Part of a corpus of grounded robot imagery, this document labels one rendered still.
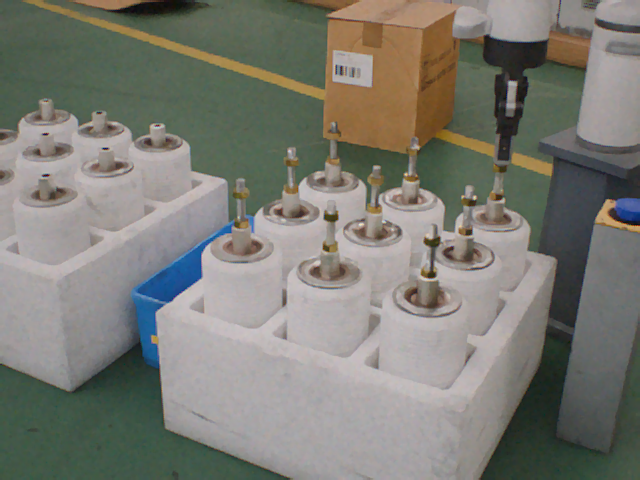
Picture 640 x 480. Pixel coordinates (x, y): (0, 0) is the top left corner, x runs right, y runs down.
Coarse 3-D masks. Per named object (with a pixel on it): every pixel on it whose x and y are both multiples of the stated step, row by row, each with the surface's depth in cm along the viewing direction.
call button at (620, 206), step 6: (624, 198) 99; (630, 198) 99; (636, 198) 99; (618, 204) 97; (624, 204) 97; (630, 204) 97; (636, 204) 97; (618, 210) 97; (624, 210) 96; (630, 210) 96; (636, 210) 96; (624, 216) 97; (630, 216) 96; (636, 216) 96
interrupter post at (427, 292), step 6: (420, 276) 91; (438, 276) 91; (420, 282) 91; (426, 282) 90; (432, 282) 90; (438, 282) 91; (420, 288) 91; (426, 288) 91; (432, 288) 91; (420, 294) 91; (426, 294) 91; (432, 294) 91; (420, 300) 92; (426, 300) 91; (432, 300) 91
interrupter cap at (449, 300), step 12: (396, 288) 94; (408, 288) 94; (444, 288) 94; (396, 300) 91; (408, 300) 92; (444, 300) 92; (456, 300) 92; (408, 312) 90; (420, 312) 89; (432, 312) 90; (444, 312) 89
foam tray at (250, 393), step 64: (192, 320) 101; (512, 320) 102; (192, 384) 104; (256, 384) 99; (320, 384) 94; (384, 384) 90; (512, 384) 108; (256, 448) 103; (320, 448) 98; (384, 448) 93; (448, 448) 89
